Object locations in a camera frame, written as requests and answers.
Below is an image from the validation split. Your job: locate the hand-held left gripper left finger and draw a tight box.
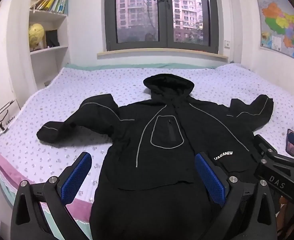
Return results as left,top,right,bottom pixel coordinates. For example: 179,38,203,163
11,152,92,240

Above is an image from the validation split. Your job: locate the black hooded jacket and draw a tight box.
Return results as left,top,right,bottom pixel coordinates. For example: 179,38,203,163
36,74,274,240

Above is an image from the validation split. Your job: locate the yellow globe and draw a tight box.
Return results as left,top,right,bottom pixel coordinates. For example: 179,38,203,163
28,23,46,52

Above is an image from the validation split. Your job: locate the mint green bed sheet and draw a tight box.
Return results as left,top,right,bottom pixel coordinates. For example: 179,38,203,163
63,62,218,71

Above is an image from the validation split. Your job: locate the dark framed window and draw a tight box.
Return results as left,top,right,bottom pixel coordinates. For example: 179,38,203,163
101,0,219,54

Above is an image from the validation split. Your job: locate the white printed cardboard box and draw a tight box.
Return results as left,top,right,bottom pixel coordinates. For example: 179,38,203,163
0,99,21,141

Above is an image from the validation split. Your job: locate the floral quilted bedspread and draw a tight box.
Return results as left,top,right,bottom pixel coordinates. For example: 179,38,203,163
0,64,294,227

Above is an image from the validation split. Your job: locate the colourful wall map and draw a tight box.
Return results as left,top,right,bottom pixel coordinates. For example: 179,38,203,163
256,0,294,67

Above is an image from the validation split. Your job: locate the row of leaning books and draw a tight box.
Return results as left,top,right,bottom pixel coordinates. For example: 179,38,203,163
30,0,69,15

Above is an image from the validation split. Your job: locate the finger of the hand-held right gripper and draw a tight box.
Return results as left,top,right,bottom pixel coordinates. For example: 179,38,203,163
253,134,294,170

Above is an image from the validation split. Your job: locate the light wooden window sill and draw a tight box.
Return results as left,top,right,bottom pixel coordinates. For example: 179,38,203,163
97,49,228,63

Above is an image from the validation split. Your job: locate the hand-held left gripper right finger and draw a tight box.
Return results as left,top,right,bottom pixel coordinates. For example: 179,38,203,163
195,152,285,240

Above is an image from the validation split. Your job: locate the white wall bookshelf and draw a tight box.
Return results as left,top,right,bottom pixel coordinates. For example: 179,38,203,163
28,0,74,90

